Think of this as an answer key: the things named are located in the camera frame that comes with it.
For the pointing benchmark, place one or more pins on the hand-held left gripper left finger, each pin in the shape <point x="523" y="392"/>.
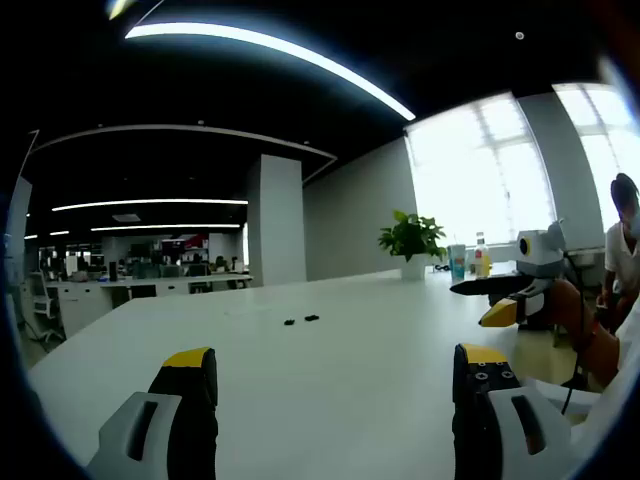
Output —
<point x="170" y="420"/>

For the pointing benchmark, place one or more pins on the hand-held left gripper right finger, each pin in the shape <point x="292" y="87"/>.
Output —
<point x="500" y="420"/>

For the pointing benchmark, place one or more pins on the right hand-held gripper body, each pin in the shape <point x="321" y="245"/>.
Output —
<point x="542" y="255"/>

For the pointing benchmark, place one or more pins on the person's right hand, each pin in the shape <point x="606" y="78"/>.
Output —
<point x="567" y="305"/>

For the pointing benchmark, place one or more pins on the clear bottle with yellow drink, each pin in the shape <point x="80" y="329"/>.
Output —
<point x="481" y="260"/>

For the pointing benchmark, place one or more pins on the small black object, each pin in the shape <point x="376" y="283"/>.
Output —
<point x="440" y="268"/>

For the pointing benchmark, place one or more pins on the green plant in white pot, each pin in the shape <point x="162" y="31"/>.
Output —
<point x="412" y="245"/>

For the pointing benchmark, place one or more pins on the large bright window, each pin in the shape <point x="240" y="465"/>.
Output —
<point x="600" y="165"/>
<point x="475" y="175"/>

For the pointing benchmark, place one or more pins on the person's white shirt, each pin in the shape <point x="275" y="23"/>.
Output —
<point x="627" y="350"/>

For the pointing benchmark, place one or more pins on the row of white office desks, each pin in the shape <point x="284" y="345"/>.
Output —
<point x="150" y="287"/>

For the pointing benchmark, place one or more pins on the white office chair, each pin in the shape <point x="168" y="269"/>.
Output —
<point x="40" y="300"/>

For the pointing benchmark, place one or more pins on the straight ceiling light strip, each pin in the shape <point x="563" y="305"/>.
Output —
<point x="165" y="227"/>
<point x="150" y="203"/>

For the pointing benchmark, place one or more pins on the long curved ceiling light strip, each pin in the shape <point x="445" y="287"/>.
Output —
<point x="280" y="42"/>

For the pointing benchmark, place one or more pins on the red wall sign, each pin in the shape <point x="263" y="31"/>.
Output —
<point x="197" y="241"/>

